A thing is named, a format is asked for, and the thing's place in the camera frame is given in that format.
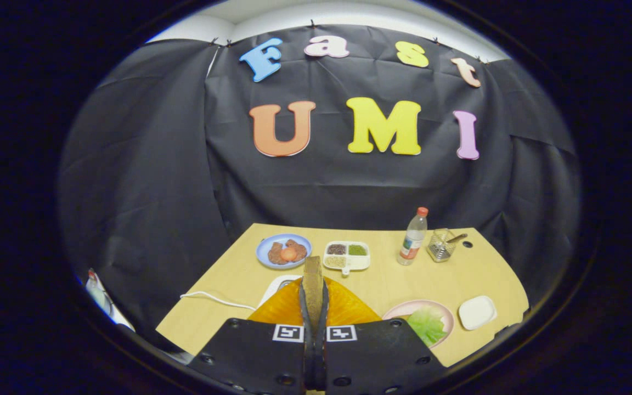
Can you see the green lettuce leaf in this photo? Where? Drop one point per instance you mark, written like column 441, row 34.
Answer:
column 428, row 326

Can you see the pink round plate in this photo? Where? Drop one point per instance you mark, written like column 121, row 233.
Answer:
column 404, row 308

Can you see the orange sausage slice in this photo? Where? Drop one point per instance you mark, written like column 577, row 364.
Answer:
column 288, row 254

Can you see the black backdrop cloth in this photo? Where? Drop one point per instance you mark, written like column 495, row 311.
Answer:
column 184, row 192

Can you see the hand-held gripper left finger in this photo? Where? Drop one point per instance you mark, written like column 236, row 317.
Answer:
column 306, row 351

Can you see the clear water bottle red cap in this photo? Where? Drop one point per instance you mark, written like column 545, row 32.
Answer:
column 412, row 241

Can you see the wooden chopstick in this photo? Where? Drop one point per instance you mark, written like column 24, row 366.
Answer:
column 457, row 237

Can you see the small white plate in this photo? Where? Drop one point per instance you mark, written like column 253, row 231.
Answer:
column 478, row 312

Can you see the blue round plate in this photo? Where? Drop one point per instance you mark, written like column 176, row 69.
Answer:
column 264, row 252

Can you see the brown toast slice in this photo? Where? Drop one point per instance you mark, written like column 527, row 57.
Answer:
column 312, row 280

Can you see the brown meat piece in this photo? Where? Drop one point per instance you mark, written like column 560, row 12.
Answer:
column 274, row 255
column 300, row 249

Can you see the white toaster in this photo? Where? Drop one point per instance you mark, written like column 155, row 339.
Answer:
column 272, row 288

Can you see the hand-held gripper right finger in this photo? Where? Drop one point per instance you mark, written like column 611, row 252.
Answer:
column 322, row 356

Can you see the white divided bean tray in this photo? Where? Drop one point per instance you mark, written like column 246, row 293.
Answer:
column 346, row 264

